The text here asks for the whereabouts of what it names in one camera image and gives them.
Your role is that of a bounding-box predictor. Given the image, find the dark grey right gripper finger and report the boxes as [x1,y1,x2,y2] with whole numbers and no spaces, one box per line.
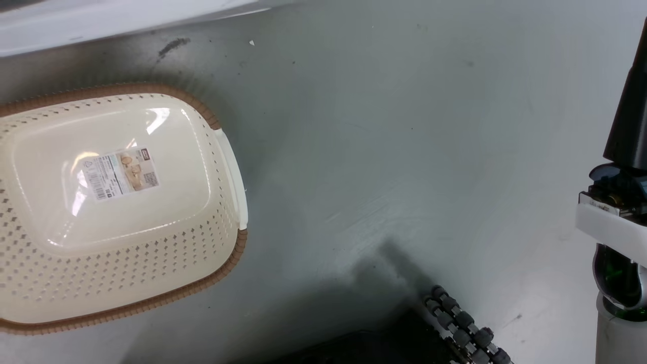
[603,18,647,170]

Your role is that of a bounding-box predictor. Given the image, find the printed product label sticker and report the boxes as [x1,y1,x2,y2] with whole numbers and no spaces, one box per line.
[80,148,160,202]

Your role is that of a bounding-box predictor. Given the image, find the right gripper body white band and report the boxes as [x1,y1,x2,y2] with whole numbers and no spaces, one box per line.
[575,163,647,310]

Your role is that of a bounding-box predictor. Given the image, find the cream plastic laundry basket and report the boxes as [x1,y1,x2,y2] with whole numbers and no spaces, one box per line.
[0,83,249,336]

